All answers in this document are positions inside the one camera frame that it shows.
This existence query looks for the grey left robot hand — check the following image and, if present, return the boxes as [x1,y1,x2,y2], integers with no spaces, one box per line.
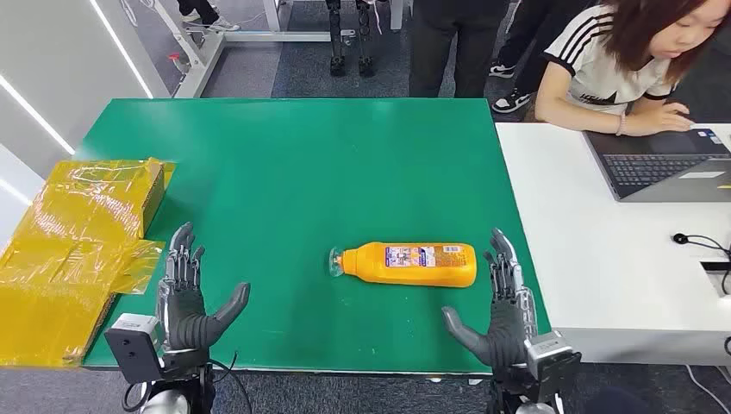
[155,221,253,353]

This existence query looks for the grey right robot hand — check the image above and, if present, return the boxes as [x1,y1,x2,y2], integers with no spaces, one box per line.
[440,228,539,370]

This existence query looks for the orange plastic bottle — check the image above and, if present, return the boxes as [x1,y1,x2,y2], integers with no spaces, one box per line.
[328,241,478,289]

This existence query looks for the yellow taped cardboard box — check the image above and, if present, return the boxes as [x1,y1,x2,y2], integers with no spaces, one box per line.
[0,158,177,368]

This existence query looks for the dark grey laptop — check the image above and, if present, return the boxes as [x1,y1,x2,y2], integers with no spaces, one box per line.
[583,128,731,204]

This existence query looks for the person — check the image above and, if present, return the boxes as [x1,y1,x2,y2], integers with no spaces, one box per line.
[489,0,595,114]
[175,0,241,33]
[525,0,731,137]
[408,0,511,99]

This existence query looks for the standing humanoid robot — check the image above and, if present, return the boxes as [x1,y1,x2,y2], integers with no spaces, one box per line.
[325,0,378,78]

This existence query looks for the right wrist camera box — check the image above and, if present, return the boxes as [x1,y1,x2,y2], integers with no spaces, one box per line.
[524,331,583,401]

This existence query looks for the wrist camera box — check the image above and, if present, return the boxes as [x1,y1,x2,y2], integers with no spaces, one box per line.
[524,331,583,401]
[104,312,166,385]

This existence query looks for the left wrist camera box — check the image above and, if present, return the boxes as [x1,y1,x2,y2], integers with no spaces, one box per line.
[104,312,166,385]

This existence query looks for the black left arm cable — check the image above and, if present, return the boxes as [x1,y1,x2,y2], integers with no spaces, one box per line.
[121,351,253,414]

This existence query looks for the black cable with round puck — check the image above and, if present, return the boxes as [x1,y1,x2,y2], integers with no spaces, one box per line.
[672,232,731,295]

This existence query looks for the white cable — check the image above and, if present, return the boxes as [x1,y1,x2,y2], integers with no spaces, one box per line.
[684,365,731,412]

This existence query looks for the white metal frame table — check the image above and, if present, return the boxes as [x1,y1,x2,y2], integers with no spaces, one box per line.
[122,0,407,99]

